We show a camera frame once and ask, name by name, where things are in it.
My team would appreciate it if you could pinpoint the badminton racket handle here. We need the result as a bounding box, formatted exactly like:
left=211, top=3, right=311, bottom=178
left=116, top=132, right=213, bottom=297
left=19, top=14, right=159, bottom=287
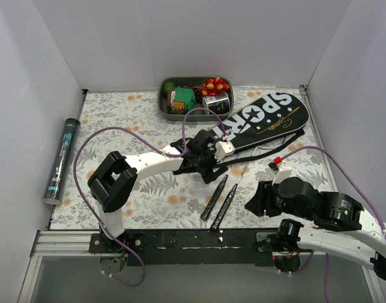
left=200, top=175, right=228, bottom=221
left=210, top=183, right=238, bottom=230

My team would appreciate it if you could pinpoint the black sport racket bag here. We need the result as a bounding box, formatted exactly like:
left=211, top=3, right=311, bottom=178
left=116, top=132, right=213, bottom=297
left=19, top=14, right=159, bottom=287
left=223, top=92, right=310, bottom=153

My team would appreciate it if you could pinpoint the black shuttlecock tube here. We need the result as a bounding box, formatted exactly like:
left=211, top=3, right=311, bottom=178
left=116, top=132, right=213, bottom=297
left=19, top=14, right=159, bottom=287
left=42, top=118, right=80, bottom=205

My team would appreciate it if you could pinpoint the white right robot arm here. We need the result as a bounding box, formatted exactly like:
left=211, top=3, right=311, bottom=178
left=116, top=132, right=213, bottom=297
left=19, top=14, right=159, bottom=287
left=244, top=177, right=386, bottom=281

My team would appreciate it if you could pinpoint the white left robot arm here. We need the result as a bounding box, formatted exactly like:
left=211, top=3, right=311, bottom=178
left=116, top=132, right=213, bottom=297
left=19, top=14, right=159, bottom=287
left=87, top=131, right=235, bottom=253

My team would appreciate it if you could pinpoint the black printed can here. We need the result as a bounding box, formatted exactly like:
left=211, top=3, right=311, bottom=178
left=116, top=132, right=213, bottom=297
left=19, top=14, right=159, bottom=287
left=202, top=92, right=231, bottom=114

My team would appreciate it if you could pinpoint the green wrapped box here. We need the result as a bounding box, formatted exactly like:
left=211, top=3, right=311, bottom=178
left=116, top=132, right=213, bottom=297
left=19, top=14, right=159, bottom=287
left=167, top=87, right=196, bottom=114

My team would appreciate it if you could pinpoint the dark grape bunch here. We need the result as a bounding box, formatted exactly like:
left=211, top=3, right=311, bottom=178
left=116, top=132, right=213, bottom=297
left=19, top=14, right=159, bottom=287
left=179, top=85, right=203, bottom=104

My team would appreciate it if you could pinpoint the red yellow fruit bunch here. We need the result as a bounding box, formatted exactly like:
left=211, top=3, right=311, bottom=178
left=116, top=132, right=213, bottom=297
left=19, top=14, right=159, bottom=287
left=201, top=76, right=230, bottom=97

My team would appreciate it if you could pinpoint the grey plastic tray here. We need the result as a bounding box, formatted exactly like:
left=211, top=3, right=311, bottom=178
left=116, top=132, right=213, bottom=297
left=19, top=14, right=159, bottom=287
left=157, top=76, right=234, bottom=122

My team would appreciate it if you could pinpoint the green lime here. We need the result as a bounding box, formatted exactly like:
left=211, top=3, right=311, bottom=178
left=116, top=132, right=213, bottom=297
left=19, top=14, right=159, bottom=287
left=163, top=81, right=176, bottom=95

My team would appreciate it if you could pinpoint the floral table mat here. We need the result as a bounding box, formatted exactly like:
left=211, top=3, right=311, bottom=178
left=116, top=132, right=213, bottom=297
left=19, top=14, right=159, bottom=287
left=50, top=87, right=342, bottom=230

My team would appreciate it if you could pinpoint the black base bar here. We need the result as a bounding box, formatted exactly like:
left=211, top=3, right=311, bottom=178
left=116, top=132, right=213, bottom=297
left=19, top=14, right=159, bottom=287
left=88, top=227, right=317, bottom=268

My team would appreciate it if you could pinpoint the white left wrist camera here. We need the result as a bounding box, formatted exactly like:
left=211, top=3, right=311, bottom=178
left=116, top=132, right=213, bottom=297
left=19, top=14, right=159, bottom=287
left=214, top=141, right=235, bottom=161

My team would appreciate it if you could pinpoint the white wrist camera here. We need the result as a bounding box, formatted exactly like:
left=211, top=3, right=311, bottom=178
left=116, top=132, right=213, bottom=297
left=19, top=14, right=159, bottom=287
left=268, top=157, right=293, bottom=185
left=214, top=141, right=235, bottom=161

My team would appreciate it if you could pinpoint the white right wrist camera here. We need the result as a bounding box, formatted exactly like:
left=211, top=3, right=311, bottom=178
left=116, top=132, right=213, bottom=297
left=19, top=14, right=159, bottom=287
left=268, top=157, right=293, bottom=185

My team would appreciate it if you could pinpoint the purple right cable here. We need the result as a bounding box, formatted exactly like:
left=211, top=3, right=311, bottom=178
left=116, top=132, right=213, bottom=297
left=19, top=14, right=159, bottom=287
left=277, top=145, right=386, bottom=303

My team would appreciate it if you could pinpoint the purple cable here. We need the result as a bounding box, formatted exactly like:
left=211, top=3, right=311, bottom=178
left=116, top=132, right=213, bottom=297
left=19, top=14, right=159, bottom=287
left=277, top=145, right=386, bottom=303
left=73, top=107, right=227, bottom=287

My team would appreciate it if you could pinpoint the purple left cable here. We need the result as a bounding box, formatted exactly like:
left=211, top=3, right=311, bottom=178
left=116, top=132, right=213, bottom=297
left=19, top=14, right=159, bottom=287
left=73, top=107, right=227, bottom=287

